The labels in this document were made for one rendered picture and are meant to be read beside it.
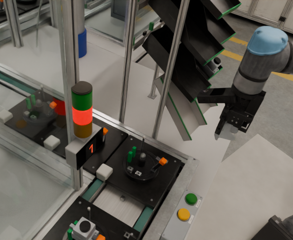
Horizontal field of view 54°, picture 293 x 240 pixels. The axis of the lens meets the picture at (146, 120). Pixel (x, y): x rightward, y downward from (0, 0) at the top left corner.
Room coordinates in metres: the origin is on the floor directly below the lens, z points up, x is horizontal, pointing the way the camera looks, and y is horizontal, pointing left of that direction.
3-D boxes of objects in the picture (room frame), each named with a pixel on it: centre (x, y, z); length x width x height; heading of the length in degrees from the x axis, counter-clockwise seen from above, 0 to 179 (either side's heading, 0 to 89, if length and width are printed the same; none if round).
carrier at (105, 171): (0.66, -0.01, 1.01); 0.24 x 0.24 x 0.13; 69
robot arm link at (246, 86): (0.63, -0.24, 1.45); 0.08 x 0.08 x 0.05
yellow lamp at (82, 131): (0.53, 0.16, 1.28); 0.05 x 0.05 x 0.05
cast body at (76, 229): (0.35, 0.12, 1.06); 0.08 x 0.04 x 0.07; 69
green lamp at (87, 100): (0.53, 0.16, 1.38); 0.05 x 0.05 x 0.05
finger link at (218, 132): (0.61, -0.21, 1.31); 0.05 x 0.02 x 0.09; 159
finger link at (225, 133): (0.61, -0.24, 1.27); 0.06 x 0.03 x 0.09; 69
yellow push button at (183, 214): (0.50, -0.18, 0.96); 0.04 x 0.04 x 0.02
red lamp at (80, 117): (0.53, 0.16, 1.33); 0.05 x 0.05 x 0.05
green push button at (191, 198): (0.57, -0.21, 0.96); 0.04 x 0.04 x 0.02
